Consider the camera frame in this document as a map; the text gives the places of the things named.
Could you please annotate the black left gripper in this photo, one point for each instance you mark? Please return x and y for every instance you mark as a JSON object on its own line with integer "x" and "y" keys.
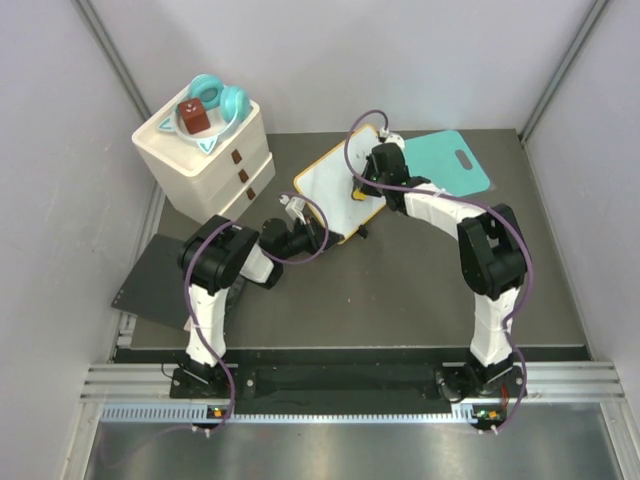
{"x": 315, "y": 232}

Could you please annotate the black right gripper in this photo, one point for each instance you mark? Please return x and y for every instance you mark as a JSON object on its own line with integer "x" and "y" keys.
{"x": 370, "y": 167}

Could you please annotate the yellow-framed whiteboard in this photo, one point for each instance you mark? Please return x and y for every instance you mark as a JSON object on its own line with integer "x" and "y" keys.
{"x": 328, "y": 182}

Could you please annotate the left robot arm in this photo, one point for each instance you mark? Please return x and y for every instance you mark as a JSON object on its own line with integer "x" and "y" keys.
{"x": 219, "y": 253}

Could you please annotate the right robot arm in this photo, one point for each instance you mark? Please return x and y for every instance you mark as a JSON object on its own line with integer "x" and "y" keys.
{"x": 490, "y": 244}

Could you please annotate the teal cutting board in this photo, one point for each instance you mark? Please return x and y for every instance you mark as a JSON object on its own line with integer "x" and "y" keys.
{"x": 447, "y": 161}

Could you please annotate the white three-drawer storage cabinet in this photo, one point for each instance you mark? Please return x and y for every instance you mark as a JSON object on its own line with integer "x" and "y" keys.
{"x": 203, "y": 176}

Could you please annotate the brown cube toy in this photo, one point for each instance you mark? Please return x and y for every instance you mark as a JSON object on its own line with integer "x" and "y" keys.
{"x": 194, "y": 115}

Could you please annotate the teal cat-ear headphones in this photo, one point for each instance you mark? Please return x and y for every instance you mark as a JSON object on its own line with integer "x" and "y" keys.
{"x": 206, "y": 93}

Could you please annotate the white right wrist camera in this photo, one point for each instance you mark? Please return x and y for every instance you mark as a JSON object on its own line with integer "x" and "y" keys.
{"x": 386, "y": 136}

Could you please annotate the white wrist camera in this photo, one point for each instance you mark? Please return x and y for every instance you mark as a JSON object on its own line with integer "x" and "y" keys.
{"x": 294, "y": 207}
{"x": 386, "y": 136}

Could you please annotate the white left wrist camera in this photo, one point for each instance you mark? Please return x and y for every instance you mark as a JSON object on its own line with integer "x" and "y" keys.
{"x": 294, "y": 207}

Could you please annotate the grey slotted cable duct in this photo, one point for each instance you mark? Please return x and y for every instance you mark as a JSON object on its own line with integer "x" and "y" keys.
{"x": 174, "y": 413}

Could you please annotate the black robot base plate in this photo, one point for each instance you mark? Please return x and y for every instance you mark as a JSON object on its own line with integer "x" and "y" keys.
{"x": 457, "y": 379}

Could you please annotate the aluminium frame rail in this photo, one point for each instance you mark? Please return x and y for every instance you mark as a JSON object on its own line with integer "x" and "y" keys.
{"x": 554, "y": 381}

